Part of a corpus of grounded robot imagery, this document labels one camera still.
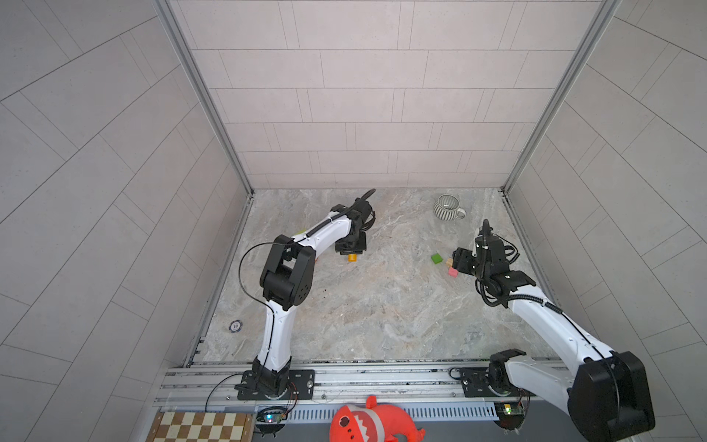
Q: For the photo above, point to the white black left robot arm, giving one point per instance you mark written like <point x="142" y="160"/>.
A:
<point x="287" y="279"/>

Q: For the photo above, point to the aluminium corner post left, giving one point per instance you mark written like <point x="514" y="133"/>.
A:
<point x="177" y="38"/>

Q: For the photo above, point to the left controller circuit board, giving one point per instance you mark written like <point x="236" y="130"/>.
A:
<point x="271" y="420"/>

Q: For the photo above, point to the red shark plush toy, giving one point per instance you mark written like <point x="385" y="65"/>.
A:
<point x="374" y="422"/>

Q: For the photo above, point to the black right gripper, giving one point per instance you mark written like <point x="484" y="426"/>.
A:
<point x="460" y="258"/>

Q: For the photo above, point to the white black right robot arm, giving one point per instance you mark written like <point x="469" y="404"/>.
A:
<point x="605" y="393"/>

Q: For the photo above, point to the wooden chessboard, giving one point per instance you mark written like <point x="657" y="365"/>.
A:
<point x="202" y="427"/>

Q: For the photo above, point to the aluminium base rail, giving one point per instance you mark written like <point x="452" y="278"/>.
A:
<point x="424" y="389"/>

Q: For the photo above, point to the aluminium corner post right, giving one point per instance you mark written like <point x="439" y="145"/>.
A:
<point x="595" y="30"/>

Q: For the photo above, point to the striped ceramic mug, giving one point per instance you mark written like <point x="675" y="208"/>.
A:
<point x="447" y="208"/>

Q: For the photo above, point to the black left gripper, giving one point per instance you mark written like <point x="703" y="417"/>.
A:
<point x="362" y="246"/>

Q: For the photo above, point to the right controller circuit board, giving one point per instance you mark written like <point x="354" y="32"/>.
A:
<point x="511" y="416"/>

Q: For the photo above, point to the controller circuit board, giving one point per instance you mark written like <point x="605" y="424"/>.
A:
<point x="511" y="416"/>
<point x="271" y="420"/>

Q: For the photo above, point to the aluminium corner post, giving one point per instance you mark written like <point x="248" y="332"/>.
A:
<point x="595" y="30"/>
<point x="177" y="38"/>

